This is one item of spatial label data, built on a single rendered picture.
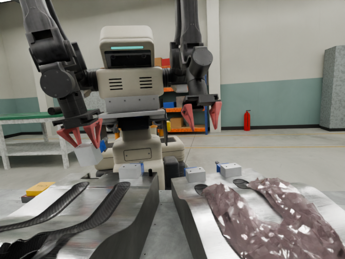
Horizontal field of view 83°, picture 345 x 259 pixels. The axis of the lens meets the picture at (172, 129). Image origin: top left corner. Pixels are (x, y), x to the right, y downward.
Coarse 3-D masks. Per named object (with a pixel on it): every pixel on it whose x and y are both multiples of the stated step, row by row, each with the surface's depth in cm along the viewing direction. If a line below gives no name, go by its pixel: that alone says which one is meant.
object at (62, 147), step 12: (48, 108) 300; (60, 108) 316; (0, 120) 319; (12, 120) 316; (24, 120) 314; (36, 120) 311; (48, 120) 308; (0, 132) 327; (0, 144) 330; (12, 144) 415; (24, 144) 408; (36, 144) 400; (48, 144) 393; (60, 144) 316
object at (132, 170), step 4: (124, 164) 53; (128, 164) 53; (132, 164) 53; (136, 164) 53; (140, 164) 53; (120, 168) 51; (124, 168) 51; (128, 168) 51; (132, 168) 50; (136, 168) 50; (140, 168) 53; (120, 172) 51; (124, 172) 51; (128, 172) 50; (132, 172) 50; (136, 172) 50; (140, 172) 53; (120, 176) 51; (124, 176) 51; (128, 176) 51; (132, 176) 51; (136, 176) 50
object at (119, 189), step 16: (80, 192) 45; (112, 192) 45; (48, 208) 40; (64, 208) 40; (112, 208) 39; (16, 224) 33; (32, 224) 35; (80, 224) 33; (96, 224) 34; (16, 240) 21; (32, 240) 23; (48, 240) 26; (0, 256) 20; (16, 256) 22; (32, 256) 19
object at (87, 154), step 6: (84, 144) 52; (90, 144) 51; (102, 144) 56; (78, 150) 51; (84, 150) 50; (90, 150) 50; (96, 150) 52; (102, 150) 56; (78, 156) 51; (84, 156) 51; (90, 156) 51; (96, 156) 52; (102, 156) 55; (84, 162) 52; (90, 162) 52; (96, 162) 51
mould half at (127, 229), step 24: (48, 192) 46; (96, 192) 45; (144, 192) 44; (24, 216) 38; (72, 216) 37; (120, 216) 36; (144, 216) 40; (0, 240) 24; (72, 240) 24; (96, 240) 24; (120, 240) 28; (144, 240) 40
